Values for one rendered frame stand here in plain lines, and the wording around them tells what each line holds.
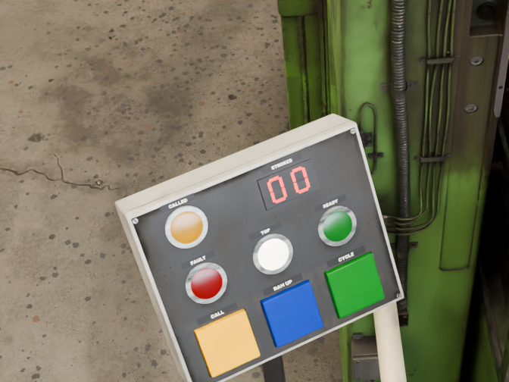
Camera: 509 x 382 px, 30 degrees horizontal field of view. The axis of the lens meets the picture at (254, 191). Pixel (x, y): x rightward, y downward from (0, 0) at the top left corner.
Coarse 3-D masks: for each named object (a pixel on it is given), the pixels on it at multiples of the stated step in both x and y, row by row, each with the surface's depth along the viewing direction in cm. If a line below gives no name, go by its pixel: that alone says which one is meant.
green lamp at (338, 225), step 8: (328, 216) 131; (336, 216) 131; (344, 216) 132; (328, 224) 131; (336, 224) 132; (344, 224) 132; (328, 232) 132; (336, 232) 132; (344, 232) 132; (336, 240) 132
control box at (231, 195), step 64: (320, 128) 132; (192, 192) 124; (256, 192) 127; (320, 192) 130; (192, 256) 126; (256, 256) 129; (320, 256) 132; (384, 256) 136; (192, 320) 128; (256, 320) 131
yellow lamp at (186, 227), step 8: (176, 216) 124; (184, 216) 124; (192, 216) 124; (176, 224) 124; (184, 224) 124; (192, 224) 125; (200, 224) 125; (176, 232) 124; (184, 232) 124; (192, 232) 125; (200, 232) 125; (176, 240) 125; (184, 240) 125; (192, 240) 125
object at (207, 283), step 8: (200, 272) 127; (208, 272) 127; (216, 272) 127; (192, 280) 127; (200, 280) 127; (208, 280) 127; (216, 280) 128; (192, 288) 127; (200, 288) 127; (208, 288) 128; (216, 288) 128; (200, 296) 128; (208, 296) 128
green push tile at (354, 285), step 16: (368, 256) 134; (336, 272) 133; (352, 272) 134; (368, 272) 135; (336, 288) 134; (352, 288) 134; (368, 288) 135; (336, 304) 134; (352, 304) 135; (368, 304) 136
